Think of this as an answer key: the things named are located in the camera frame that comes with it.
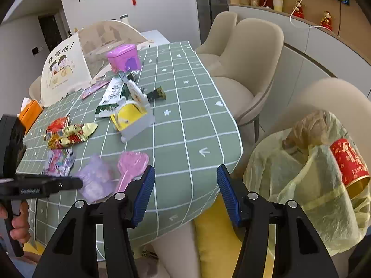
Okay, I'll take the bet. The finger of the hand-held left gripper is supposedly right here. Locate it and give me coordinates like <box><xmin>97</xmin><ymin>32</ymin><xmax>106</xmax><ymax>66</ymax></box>
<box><xmin>43</xmin><ymin>177</ymin><xmax>83</xmax><ymax>196</ymax></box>

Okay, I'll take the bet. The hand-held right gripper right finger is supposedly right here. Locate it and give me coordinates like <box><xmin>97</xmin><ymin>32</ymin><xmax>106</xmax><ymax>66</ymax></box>
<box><xmin>217</xmin><ymin>164</ymin><xmax>339</xmax><ymax>278</ymax></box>

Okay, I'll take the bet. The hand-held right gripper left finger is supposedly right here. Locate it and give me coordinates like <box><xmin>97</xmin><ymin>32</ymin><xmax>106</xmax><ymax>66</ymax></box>
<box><xmin>32</xmin><ymin>164</ymin><xmax>156</xmax><ymax>278</ymax></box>

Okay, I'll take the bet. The purple translucent wrapper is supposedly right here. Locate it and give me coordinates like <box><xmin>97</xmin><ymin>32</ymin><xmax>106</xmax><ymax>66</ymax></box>
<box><xmin>72</xmin><ymin>155</ymin><xmax>115</xmax><ymax>205</ymax></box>

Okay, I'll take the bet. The gold red noodle packet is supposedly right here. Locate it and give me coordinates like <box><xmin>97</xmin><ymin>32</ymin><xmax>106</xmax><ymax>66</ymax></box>
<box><xmin>43</xmin><ymin>115</ymin><xmax>99</xmax><ymax>150</ymax></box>

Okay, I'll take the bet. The yellow trash bag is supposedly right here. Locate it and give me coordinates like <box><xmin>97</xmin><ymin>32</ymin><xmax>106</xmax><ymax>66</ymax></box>
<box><xmin>243</xmin><ymin>110</ymin><xmax>371</xmax><ymax>257</ymax></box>

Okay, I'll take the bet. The green white packet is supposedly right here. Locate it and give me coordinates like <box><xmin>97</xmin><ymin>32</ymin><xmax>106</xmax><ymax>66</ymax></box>
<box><xmin>95</xmin><ymin>75</ymin><xmax>137</xmax><ymax>118</ymax></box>

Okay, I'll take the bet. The person's left hand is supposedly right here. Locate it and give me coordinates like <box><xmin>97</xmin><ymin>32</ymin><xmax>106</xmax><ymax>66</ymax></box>
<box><xmin>10</xmin><ymin>200</ymin><xmax>31</xmax><ymax>245</ymax></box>

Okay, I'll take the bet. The colourful pink packet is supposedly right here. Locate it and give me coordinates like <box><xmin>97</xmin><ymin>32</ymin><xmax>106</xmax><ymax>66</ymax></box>
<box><xmin>43</xmin><ymin>148</ymin><xmax>76</xmax><ymax>177</ymax></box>

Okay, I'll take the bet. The pink spoon packet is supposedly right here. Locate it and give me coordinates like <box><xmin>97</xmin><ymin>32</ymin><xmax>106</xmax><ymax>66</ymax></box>
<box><xmin>114</xmin><ymin>151</ymin><xmax>150</xmax><ymax>193</ymax></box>

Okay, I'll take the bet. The orange tissue box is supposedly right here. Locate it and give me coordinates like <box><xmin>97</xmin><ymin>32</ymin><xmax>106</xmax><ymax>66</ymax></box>
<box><xmin>17</xmin><ymin>98</ymin><xmax>44</xmax><ymax>135</ymax></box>

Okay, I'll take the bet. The yellow cushion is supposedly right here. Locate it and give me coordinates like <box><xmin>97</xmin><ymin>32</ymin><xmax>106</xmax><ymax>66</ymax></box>
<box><xmin>193</xmin><ymin>200</ymin><xmax>276</xmax><ymax>278</ymax></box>

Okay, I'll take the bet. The beige slipper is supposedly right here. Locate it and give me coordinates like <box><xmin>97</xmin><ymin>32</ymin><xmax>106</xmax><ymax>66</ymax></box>
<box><xmin>136</xmin><ymin>245</ymin><xmax>160</xmax><ymax>262</ymax></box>

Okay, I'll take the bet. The beige chair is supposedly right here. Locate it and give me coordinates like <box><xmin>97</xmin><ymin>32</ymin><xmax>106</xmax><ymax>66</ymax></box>
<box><xmin>195</xmin><ymin>11</ymin><xmax>238</xmax><ymax>61</ymax></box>
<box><xmin>151</xmin><ymin>77</ymin><xmax>371</xmax><ymax>278</ymax></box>
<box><xmin>28</xmin><ymin>75</ymin><xmax>44</xmax><ymax>102</ymax></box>
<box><xmin>210</xmin><ymin>17</ymin><xmax>285</xmax><ymax>128</ymax></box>

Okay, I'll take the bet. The green checked tablecloth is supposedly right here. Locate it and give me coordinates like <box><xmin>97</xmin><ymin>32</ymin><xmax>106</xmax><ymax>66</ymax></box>
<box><xmin>12</xmin><ymin>41</ymin><xmax>243</xmax><ymax>262</ymax></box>

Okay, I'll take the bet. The white yellow plastic holder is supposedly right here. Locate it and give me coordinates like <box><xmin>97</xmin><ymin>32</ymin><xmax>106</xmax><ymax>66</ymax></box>
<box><xmin>111</xmin><ymin>79</ymin><xmax>155</xmax><ymax>143</ymax></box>

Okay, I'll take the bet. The beige mesh food cover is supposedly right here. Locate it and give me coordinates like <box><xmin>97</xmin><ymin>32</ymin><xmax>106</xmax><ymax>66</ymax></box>
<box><xmin>39</xmin><ymin>20</ymin><xmax>151</xmax><ymax>107</ymax></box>

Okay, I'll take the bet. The dark green candy wrapper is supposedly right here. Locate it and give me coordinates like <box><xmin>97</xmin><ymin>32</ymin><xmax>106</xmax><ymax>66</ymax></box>
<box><xmin>146</xmin><ymin>86</ymin><xmax>166</xmax><ymax>100</ymax></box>

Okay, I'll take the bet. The brown paper bag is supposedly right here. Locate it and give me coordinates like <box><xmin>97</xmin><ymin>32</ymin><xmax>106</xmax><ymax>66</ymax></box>
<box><xmin>285</xmin><ymin>111</ymin><xmax>334</xmax><ymax>151</ymax></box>

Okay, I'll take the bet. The red gold paper tube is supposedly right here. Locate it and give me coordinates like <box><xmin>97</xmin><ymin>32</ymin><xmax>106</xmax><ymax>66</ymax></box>
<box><xmin>330</xmin><ymin>139</ymin><xmax>371</xmax><ymax>197</ymax></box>

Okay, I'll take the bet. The pink purple box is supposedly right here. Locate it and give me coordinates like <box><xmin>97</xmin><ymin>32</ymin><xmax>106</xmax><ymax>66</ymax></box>
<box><xmin>106</xmin><ymin>44</ymin><xmax>142</xmax><ymax>72</ymax></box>

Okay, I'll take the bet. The red gold figurine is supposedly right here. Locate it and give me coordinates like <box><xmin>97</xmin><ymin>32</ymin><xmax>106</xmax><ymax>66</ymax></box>
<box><xmin>320</xmin><ymin>11</ymin><xmax>333</xmax><ymax>31</ymax></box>
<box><xmin>293</xmin><ymin>1</ymin><xmax>305</xmax><ymax>19</ymax></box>

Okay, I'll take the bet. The wooden shelf cabinet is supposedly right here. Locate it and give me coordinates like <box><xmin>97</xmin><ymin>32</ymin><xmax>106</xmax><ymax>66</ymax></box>
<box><xmin>227</xmin><ymin>0</ymin><xmax>371</xmax><ymax>151</ymax></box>

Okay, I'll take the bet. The white cable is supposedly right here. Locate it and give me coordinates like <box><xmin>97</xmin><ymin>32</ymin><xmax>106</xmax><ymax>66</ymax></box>
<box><xmin>290</xmin><ymin>0</ymin><xmax>329</xmax><ymax>29</ymax></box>

